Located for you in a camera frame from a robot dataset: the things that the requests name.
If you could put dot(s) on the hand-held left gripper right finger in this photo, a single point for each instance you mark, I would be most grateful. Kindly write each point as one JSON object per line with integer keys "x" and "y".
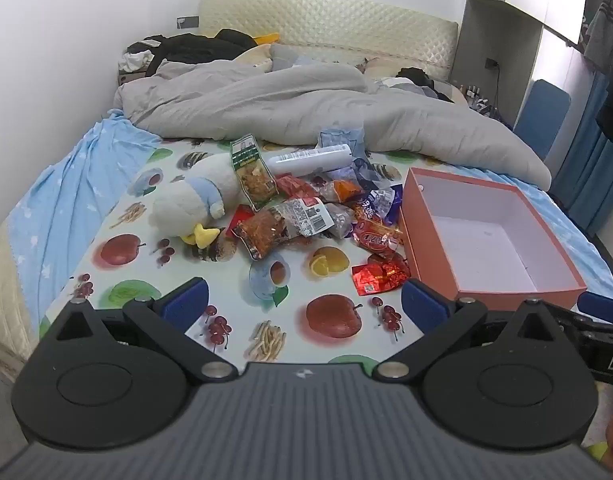
{"x": 424, "y": 307}

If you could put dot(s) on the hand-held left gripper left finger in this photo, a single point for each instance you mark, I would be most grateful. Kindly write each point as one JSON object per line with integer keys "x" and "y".
{"x": 184, "y": 305}

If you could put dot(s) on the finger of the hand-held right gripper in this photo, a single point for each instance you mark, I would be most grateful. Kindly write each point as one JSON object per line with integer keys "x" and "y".
{"x": 603, "y": 310}

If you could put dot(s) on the shiny red snack packet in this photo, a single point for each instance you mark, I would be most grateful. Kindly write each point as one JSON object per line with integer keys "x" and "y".
{"x": 381, "y": 277}

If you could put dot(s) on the red oval-label snack packet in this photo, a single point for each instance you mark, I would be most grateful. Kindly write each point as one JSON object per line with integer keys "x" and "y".
{"x": 376, "y": 237}

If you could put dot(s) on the pink cardboard box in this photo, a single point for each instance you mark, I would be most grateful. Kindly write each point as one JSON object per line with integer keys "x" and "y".
{"x": 486, "y": 240}

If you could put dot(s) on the green-topped snack packet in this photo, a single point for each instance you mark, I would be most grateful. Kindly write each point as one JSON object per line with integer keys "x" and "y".
{"x": 254, "y": 180}

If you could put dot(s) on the clear chicken snack packet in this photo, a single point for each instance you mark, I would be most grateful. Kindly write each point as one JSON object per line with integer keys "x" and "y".
{"x": 296, "y": 215}

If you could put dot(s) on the fruit print sheet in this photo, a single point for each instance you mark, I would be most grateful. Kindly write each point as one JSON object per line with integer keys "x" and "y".
{"x": 151, "y": 260}

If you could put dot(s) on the white plush duck toy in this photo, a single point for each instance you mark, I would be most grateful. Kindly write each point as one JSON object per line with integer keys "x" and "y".
{"x": 196, "y": 195}

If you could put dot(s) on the orange snack packet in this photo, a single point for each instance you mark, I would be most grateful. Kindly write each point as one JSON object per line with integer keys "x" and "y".
{"x": 347, "y": 190}

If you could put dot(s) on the blue curtain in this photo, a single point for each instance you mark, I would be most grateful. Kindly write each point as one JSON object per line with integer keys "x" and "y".
{"x": 586, "y": 170}

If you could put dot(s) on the plain red snack packet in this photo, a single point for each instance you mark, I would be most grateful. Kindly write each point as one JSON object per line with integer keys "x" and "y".
{"x": 296, "y": 186}

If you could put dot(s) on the beige mattress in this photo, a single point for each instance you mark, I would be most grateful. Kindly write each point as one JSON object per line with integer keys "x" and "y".
{"x": 6, "y": 285}

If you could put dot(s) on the light blue plastic wrapper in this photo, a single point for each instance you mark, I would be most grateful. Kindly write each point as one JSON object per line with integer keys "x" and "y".
{"x": 341, "y": 140}

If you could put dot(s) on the white tube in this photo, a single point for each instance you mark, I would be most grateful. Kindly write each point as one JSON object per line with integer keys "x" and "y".
{"x": 306, "y": 159}

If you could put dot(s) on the blue chair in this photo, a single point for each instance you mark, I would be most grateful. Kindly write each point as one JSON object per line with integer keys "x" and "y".
{"x": 541, "y": 115}

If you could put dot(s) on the row of small bottles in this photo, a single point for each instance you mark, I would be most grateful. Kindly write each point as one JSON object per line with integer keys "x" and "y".
{"x": 476, "y": 97}

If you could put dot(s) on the grey duvet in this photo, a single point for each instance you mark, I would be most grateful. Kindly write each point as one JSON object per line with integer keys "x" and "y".
{"x": 286, "y": 105}

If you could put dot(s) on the dark cloth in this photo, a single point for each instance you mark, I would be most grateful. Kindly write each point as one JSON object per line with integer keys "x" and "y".
{"x": 421, "y": 82}

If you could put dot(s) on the brown box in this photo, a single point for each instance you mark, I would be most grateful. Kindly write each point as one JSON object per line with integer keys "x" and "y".
{"x": 134, "y": 78}

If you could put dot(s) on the beige pillow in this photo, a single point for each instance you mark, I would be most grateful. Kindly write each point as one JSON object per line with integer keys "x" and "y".
{"x": 381, "y": 67}

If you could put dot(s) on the white cloth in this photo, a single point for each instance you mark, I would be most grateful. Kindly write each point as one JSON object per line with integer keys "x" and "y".
{"x": 134, "y": 62}

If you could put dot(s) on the black clothes pile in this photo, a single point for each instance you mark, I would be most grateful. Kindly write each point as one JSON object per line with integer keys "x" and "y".
{"x": 196, "y": 47}

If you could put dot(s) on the grey pillow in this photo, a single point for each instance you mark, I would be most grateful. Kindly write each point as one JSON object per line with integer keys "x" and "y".
{"x": 291, "y": 55}

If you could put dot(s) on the yellow object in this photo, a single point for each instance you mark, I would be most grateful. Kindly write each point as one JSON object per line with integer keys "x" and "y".
{"x": 269, "y": 39}

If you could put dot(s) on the grey hanging garment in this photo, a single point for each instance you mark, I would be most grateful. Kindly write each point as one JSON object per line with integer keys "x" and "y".
{"x": 606, "y": 30}

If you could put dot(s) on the grey wardrobe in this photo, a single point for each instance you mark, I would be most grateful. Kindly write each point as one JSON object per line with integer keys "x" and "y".
{"x": 486, "y": 20}

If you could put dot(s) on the beige quilted headboard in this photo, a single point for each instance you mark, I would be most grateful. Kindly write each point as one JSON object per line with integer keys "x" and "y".
{"x": 336, "y": 25}

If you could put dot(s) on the black wall charger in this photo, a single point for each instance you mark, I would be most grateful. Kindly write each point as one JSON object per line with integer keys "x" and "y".
{"x": 492, "y": 63}

